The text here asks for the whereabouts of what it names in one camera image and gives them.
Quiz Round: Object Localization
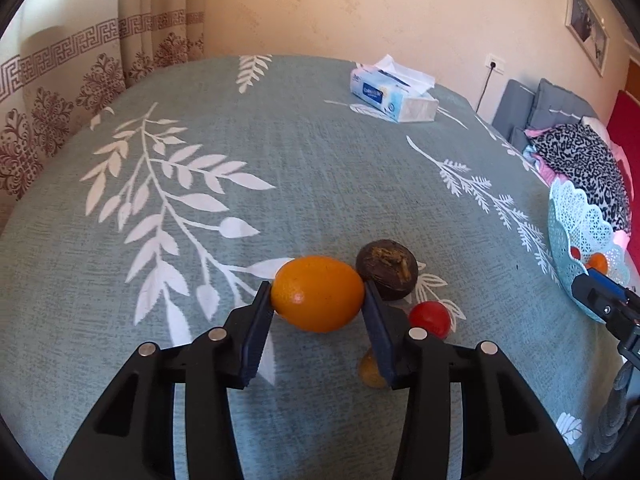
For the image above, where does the tan longan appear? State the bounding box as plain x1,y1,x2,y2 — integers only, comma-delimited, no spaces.
357,347,389,390

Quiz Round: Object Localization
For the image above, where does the pink cloth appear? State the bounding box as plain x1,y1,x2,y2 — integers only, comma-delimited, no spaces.
523,128,569,187

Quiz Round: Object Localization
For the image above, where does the beige patterned curtain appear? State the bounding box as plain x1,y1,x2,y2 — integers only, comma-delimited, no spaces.
0,0,207,233

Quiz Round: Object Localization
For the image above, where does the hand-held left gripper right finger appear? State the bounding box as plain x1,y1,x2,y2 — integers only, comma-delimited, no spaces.
362,280,584,480

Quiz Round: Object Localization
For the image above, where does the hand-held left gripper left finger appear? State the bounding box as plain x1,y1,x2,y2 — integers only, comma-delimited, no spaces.
54,280,275,480

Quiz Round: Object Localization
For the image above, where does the red panel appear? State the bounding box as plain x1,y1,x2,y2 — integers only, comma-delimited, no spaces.
606,89,640,188

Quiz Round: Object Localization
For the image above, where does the framed wall picture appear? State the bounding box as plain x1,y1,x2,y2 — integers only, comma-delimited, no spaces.
565,0,611,79

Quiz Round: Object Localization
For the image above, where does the teal lace plastic basket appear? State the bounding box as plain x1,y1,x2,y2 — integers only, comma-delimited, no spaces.
547,177,634,324

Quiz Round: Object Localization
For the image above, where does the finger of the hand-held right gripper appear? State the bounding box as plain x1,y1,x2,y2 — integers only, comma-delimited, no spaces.
571,275,640,342
587,267,640,311

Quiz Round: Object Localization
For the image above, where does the black power cable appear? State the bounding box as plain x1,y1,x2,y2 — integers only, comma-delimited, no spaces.
474,66,496,114

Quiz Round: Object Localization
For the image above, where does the leopard print cloth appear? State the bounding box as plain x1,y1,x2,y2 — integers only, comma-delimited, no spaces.
532,124,632,234

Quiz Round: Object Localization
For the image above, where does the dark brown round fruit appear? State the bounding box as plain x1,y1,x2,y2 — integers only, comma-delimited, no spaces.
355,240,419,302

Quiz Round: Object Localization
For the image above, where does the grey pillow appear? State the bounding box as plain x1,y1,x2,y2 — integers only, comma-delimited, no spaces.
492,79,539,134
531,79,599,132

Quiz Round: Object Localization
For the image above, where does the blue and white tissue box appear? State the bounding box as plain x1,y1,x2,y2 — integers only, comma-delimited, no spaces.
349,54,440,124

